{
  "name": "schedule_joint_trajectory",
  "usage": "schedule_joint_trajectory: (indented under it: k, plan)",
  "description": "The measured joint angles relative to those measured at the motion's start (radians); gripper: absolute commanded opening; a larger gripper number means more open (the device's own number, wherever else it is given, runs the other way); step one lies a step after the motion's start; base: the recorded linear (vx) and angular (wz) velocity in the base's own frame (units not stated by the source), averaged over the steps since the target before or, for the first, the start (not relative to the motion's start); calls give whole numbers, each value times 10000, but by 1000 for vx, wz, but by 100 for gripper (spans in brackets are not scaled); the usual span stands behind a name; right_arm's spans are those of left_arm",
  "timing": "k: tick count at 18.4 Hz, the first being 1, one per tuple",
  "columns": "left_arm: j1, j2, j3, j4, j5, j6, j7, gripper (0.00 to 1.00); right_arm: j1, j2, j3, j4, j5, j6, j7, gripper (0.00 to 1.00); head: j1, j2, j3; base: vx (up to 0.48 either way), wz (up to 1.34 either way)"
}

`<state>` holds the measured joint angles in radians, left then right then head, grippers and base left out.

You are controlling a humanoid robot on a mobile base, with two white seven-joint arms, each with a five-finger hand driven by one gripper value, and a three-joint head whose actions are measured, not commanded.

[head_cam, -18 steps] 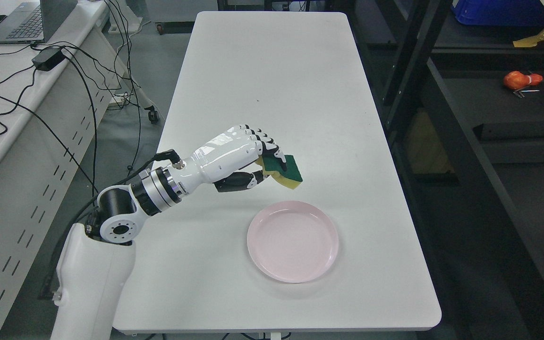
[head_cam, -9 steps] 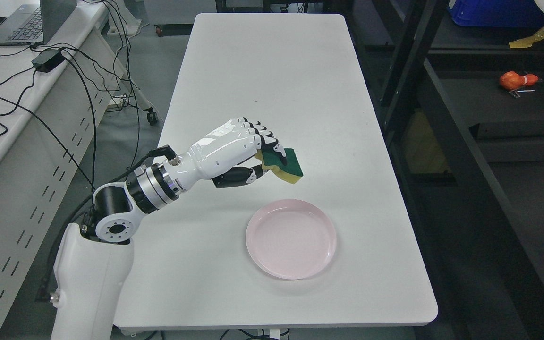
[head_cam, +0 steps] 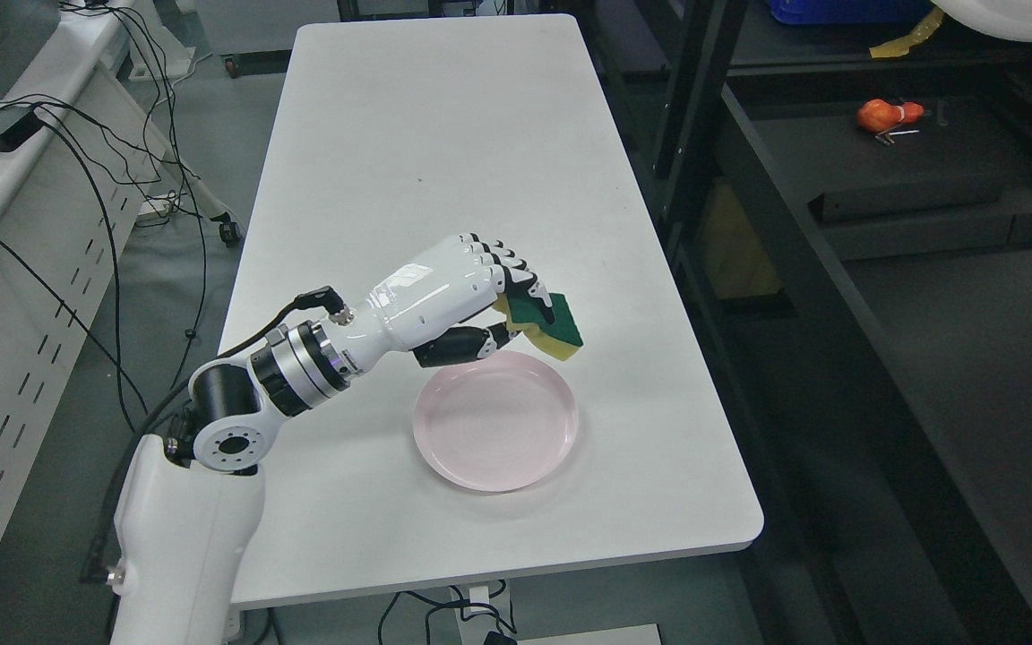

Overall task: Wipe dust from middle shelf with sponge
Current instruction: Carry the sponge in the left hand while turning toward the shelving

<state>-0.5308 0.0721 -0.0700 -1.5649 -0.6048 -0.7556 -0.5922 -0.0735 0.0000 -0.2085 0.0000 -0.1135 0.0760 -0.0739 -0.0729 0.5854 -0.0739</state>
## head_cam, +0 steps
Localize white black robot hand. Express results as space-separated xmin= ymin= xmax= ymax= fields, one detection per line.
xmin=324 ymin=233 xmax=555 ymax=373

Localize green yellow sponge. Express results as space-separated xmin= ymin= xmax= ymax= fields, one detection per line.
xmin=492 ymin=293 xmax=584 ymax=362

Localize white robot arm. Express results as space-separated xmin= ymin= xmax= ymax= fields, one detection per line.
xmin=110 ymin=309 xmax=360 ymax=644

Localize orange toy on shelf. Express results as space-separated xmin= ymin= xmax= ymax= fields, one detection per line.
xmin=856 ymin=99 xmax=925 ymax=134

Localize pink round plate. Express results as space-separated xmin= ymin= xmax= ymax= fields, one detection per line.
xmin=412 ymin=350 xmax=579 ymax=494

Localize white table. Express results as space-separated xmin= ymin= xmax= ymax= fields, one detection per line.
xmin=222 ymin=13 xmax=763 ymax=608

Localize white side desk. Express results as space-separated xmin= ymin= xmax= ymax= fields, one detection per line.
xmin=0 ymin=128 xmax=142 ymax=543

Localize black power adapter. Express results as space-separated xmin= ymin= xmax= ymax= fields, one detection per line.
xmin=0 ymin=105 xmax=44 ymax=152

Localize black metal rack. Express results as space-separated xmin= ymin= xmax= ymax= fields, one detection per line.
xmin=554 ymin=1 xmax=1032 ymax=644

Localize blue plastic bin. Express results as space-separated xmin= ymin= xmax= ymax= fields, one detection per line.
xmin=765 ymin=0 xmax=935 ymax=25

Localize yellow tape piece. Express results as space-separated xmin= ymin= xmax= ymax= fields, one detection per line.
xmin=868 ymin=5 xmax=945 ymax=60

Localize black cable on desk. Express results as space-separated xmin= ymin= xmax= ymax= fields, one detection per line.
xmin=0 ymin=211 xmax=150 ymax=433

